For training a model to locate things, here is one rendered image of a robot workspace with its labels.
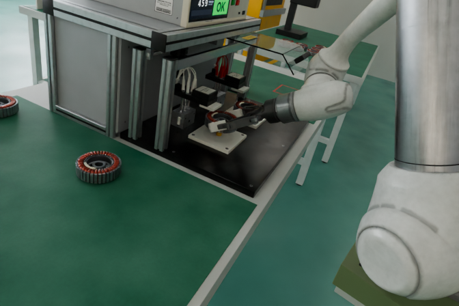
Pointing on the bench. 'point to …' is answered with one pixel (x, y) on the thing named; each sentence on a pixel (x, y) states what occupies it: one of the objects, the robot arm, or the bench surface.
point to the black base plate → (148, 137)
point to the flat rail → (209, 54)
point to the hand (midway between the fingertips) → (222, 121)
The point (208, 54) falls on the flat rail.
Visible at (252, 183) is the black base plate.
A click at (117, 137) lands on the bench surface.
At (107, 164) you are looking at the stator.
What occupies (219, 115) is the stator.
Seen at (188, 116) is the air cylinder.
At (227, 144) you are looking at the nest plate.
